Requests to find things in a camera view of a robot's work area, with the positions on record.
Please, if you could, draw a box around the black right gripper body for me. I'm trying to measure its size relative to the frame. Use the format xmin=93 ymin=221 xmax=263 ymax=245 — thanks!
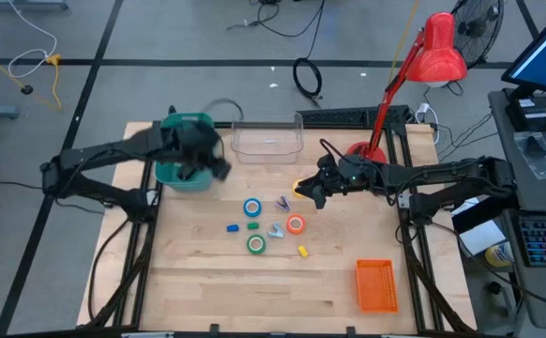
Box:
xmin=317 ymin=152 xmax=375 ymax=192

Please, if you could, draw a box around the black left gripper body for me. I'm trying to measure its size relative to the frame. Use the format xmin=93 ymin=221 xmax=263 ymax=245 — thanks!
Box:
xmin=172 ymin=119 xmax=223 ymax=168

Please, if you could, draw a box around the large black stapler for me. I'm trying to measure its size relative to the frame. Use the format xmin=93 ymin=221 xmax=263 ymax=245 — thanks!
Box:
xmin=176 ymin=162 xmax=199 ymax=182

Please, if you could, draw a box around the orange tape roll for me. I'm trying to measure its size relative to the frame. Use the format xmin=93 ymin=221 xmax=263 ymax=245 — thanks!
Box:
xmin=285 ymin=214 xmax=307 ymax=235

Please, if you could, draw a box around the blue tape roll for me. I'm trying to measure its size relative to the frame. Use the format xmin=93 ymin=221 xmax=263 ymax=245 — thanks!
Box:
xmin=242 ymin=197 xmax=263 ymax=218

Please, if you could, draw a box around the green tape roll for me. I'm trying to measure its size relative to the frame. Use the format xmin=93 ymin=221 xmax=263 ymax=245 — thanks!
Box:
xmin=246 ymin=234 xmax=267 ymax=255

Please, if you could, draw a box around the teal plastic bin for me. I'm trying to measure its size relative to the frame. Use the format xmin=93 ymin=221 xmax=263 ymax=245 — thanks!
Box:
xmin=154 ymin=111 xmax=217 ymax=192

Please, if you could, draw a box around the clear plastic bin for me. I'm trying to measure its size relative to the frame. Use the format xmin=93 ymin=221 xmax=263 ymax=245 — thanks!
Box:
xmin=230 ymin=112 xmax=305 ymax=164

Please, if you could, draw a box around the black power strip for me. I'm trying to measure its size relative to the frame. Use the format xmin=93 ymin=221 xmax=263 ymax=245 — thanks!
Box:
xmin=296 ymin=105 xmax=413 ymax=128

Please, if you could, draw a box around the orange mesh basket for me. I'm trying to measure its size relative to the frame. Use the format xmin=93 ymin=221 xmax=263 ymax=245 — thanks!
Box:
xmin=355 ymin=258 xmax=400 ymax=314

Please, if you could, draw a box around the white paper box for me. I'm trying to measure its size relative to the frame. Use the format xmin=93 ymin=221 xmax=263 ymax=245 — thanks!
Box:
xmin=459 ymin=219 xmax=508 ymax=257

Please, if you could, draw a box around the red desk lamp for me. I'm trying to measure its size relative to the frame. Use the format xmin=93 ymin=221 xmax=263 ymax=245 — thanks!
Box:
xmin=346 ymin=12 xmax=468 ymax=164

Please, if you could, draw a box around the grey office desk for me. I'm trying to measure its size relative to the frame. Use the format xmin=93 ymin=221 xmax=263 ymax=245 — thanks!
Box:
xmin=487 ymin=87 xmax=546 ymax=330

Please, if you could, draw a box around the clear plastic bag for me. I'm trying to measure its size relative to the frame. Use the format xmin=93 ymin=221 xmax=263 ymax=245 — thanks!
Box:
xmin=513 ymin=131 xmax=546 ymax=181

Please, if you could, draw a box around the black floor fan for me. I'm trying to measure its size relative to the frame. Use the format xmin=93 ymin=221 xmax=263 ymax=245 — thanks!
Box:
xmin=451 ymin=0 xmax=506 ymax=68

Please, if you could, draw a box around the small black computer box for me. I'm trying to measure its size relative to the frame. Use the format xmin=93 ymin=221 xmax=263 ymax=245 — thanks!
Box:
xmin=507 ymin=96 xmax=546 ymax=132

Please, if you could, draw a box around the large computer monitor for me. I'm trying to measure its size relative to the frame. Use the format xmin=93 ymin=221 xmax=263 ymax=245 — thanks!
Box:
xmin=501 ymin=0 xmax=546 ymax=99

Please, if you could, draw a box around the black aluminium table frame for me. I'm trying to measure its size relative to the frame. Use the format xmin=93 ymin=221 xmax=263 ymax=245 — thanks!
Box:
xmin=87 ymin=119 xmax=478 ymax=338

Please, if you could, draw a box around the black coiled floor cable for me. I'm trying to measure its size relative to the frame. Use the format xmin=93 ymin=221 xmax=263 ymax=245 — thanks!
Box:
xmin=293 ymin=57 xmax=324 ymax=102

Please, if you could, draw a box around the yellow hanging cable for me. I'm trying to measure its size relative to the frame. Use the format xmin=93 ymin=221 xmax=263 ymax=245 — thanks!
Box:
xmin=388 ymin=0 xmax=420 ymax=84

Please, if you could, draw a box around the yellow extension cord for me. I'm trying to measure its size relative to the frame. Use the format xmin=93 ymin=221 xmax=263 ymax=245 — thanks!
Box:
xmin=0 ymin=40 xmax=63 ymax=112

